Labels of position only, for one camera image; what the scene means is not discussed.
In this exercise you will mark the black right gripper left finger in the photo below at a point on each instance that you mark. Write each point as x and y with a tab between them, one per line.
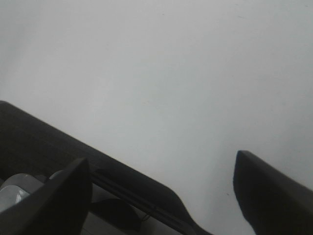
59	207

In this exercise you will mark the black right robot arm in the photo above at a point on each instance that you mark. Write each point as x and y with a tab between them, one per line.
32	152

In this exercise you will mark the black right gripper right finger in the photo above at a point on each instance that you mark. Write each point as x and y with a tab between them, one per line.
270	201

